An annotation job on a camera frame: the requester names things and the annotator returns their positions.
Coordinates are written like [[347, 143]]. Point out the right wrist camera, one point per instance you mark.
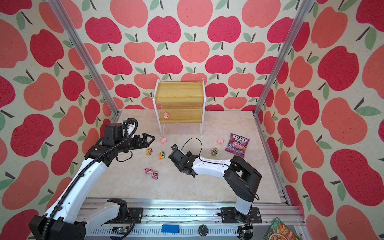
[[174, 147]]

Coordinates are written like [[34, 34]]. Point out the green snack packet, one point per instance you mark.
[[279, 231]]

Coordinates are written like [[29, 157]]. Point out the blue block on rail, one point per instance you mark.
[[170, 229]]

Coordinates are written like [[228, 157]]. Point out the wooden two-tier shelf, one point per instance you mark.
[[185, 102]]

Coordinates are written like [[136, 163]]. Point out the pink toy car upper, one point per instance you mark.
[[150, 171]]

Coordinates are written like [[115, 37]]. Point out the aluminium front rail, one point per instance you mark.
[[189, 215]]

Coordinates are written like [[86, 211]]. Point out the purple candy bag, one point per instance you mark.
[[237, 145]]

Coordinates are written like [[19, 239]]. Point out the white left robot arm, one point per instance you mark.
[[61, 220]]

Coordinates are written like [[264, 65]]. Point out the aluminium frame post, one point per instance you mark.
[[287, 46], [71, 31]]

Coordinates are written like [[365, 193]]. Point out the green orange toy car left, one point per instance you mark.
[[149, 151]]

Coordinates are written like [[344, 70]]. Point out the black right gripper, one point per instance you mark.
[[187, 156]]

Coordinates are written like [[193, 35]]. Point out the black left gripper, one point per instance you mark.
[[145, 144]]

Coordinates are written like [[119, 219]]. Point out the right aluminium frame post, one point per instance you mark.
[[287, 46]]

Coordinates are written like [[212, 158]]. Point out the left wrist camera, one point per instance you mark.
[[113, 131]]

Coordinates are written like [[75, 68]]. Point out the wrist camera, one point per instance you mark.
[[113, 131], [174, 147]]

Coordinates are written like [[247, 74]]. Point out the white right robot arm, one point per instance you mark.
[[243, 178]]

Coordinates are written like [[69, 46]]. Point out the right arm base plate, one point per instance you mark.
[[232, 216]]

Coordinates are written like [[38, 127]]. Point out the left aluminium frame post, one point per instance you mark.
[[71, 31]]

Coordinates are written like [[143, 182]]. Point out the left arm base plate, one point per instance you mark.
[[132, 214]]

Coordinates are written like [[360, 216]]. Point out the pink green toy truck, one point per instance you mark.
[[155, 175]]

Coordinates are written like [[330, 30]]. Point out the round metal knob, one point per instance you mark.
[[203, 230]]

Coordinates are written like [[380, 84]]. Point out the multicolour toy car right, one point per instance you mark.
[[214, 151]]

